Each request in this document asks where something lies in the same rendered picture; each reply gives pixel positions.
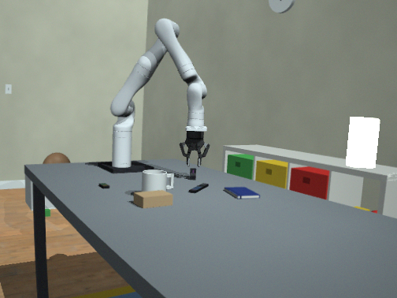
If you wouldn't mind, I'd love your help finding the tan rectangular block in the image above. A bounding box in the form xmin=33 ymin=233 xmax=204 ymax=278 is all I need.
xmin=134 ymin=190 xmax=173 ymax=208

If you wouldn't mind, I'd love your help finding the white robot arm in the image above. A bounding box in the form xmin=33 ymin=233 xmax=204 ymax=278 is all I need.
xmin=110 ymin=18 xmax=207 ymax=168

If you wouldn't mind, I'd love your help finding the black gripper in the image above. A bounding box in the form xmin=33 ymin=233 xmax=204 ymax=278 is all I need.
xmin=180 ymin=131 xmax=210 ymax=167

